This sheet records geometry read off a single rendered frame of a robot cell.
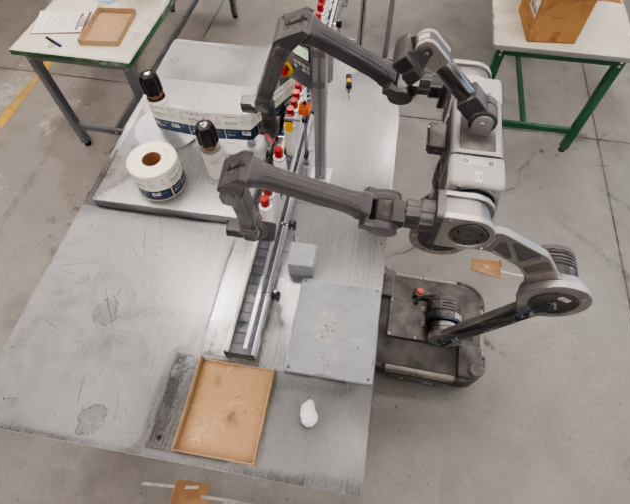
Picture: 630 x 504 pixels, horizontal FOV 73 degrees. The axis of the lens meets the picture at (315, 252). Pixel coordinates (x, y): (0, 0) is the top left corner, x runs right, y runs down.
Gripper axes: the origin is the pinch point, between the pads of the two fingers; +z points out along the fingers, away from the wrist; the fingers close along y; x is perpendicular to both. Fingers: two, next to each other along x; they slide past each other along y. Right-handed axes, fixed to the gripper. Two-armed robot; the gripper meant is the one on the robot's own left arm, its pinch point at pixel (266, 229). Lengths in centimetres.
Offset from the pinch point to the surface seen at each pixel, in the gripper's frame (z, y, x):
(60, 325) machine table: -20, 68, 44
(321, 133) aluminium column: 9.6, -15.3, -39.3
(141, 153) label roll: 8, 56, -23
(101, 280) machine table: -7, 61, 28
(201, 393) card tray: -30, 9, 55
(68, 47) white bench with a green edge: 83, 145, -81
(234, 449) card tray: -39, -6, 66
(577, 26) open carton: 103, -139, -126
